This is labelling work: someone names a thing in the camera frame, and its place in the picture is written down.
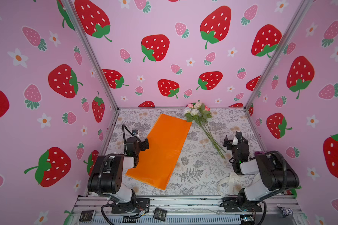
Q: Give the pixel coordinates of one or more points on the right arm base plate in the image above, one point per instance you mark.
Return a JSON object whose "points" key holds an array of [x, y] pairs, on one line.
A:
{"points": [[234, 204]]}

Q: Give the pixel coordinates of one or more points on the black square tag left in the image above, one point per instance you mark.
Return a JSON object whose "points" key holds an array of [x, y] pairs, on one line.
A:
{"points": [[87, 216]]}

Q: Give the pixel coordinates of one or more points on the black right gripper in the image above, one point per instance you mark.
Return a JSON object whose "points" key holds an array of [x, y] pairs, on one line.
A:
{"points": [[229, 143]]}

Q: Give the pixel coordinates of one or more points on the black square tag middle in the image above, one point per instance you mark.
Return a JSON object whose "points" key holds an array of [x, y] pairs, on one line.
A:
{"points": [[160, 214]]}

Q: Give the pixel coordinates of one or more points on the pink fake rose stem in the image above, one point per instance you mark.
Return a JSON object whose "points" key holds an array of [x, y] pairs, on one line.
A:
{"points": [[207, 123]]}

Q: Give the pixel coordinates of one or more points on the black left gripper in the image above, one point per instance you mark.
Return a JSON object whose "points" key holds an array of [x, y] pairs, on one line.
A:
{"points": [[143, 144]]}

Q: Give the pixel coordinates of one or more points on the black square tag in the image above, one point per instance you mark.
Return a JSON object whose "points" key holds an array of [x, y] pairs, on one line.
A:
{"points": [[160, 214], [87, 216]]}

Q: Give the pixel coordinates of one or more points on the right aluminium corner post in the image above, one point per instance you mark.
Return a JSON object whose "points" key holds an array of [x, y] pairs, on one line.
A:
{"points": [[298, 16]]}

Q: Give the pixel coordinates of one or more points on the purple snack bag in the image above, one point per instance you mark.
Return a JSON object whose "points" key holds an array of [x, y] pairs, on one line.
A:
{"points": [[258, 153]]}

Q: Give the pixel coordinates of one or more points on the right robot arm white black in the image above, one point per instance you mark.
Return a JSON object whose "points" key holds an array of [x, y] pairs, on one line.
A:
{"points": [[275, 176]]}

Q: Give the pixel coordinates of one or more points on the aluminium corner post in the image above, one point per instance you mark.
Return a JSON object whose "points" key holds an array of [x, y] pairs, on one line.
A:
{"points": [[298, 16], [73, 16]]}

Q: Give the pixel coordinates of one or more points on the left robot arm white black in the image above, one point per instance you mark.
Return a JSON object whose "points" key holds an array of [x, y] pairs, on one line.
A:
{"points": [[106, 177]]}

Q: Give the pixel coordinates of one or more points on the left aluminium corner post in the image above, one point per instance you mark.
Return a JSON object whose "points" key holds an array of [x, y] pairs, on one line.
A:
{"points": [[73, 16]]}

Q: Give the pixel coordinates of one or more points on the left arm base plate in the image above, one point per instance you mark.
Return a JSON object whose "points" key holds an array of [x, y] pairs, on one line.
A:
{"points": [[137, 206]]}

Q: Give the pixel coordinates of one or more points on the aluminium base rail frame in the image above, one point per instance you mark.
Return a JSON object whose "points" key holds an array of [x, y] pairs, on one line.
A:
{"points": [[191, 210]]}

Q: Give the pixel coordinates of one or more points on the white ribbon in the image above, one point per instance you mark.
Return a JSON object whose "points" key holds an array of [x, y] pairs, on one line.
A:
{"points": [[231, 185]]}

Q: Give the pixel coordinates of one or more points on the orange wrapping paper sheet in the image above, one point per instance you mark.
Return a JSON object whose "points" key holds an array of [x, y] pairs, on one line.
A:
{"points": [[166, 140]]}

